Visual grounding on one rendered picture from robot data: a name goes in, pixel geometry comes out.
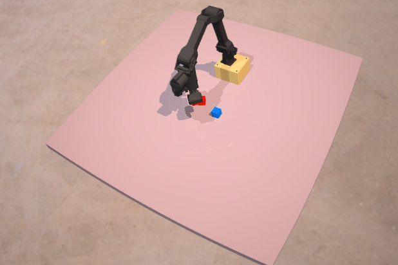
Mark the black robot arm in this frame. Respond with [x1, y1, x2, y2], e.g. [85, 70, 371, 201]
[170, 6, 238, 96]

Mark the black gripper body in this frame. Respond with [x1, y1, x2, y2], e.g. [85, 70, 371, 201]
[185, 76, 203, 105]

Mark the blue cube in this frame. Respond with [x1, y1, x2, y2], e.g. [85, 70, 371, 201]
[211, 107, 222, 118]

